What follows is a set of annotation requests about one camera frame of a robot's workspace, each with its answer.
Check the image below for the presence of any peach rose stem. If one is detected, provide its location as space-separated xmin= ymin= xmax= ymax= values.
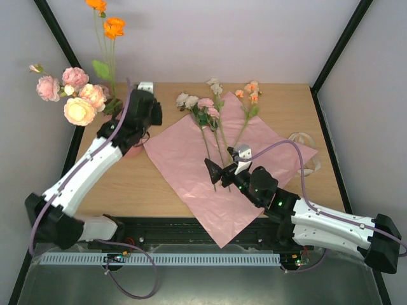
xmin=64 ymin=83 xmax=110 ymax=126

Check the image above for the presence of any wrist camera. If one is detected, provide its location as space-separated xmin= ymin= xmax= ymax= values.
xmin=233 ymin=144 xmax=252 ymax=175
xmin=137 ymin=81 xmax=154 ymax=94

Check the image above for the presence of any left black frame post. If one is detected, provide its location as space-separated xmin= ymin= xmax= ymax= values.
xmin=34 ymin=0 xmax=81 ymax=68

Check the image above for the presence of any black frame post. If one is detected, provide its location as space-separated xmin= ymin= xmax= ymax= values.
xmin=34 ymin=0 xmax=81 ymax=68
xmin=312 ymin=0 xmax=375 ymax=93

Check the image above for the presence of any right black frame post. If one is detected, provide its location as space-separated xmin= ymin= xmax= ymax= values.
xmin=312 ymin=0 xmax=375 ymax=93

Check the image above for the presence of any white slotted cable duct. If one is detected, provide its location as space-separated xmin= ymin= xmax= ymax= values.
xmin=39 ymin=252 xmax=280 ymax=266

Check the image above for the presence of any artificial flower bunch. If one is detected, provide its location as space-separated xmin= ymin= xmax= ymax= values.
xmin=176 ymin=77 xmax=263 ymax=193

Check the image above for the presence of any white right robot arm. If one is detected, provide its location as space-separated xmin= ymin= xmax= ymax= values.
xmin=220 ymin=144 xmax=402 ymax=274

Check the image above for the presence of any pink carnation stem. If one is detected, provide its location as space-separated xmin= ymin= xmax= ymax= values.
xmin=62 ymin=67 xmax=89 ymax=89

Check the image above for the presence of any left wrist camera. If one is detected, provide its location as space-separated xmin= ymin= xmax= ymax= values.
xmin=137 ymin=81 xmax=154 ymax=94

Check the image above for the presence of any cream ribbon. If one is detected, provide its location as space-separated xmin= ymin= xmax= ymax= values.
xmin=288 ymin=132 xmax=321 ymax=177

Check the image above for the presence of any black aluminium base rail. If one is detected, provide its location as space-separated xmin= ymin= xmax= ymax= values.
xmin=76 ymin=217 xmax=366 ymax=252

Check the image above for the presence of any pink wrapping paper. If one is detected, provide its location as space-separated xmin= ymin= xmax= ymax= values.
xmin=144 ymin=92 xmax=313 ymax=248

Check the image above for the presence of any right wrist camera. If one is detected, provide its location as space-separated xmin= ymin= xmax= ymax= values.
xmin=233 ymin=144 xmax=252 ymax=175

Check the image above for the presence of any orange poppy stem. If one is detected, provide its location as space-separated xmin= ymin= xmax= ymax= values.
xmin=85 ymin=0 xmax=126 ymax=101

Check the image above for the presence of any pink cylindrical vase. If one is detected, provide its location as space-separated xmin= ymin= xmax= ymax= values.
xmin=97 ymin=102 xmax=146 ymax=158

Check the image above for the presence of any pink rose stem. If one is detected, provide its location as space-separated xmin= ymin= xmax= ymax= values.
xmin=29 ymin=64 xmax=62 ymax=102

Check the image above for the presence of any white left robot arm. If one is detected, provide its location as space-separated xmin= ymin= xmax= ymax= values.
xmin=25 ymin=82 xmax=163 ymax=252

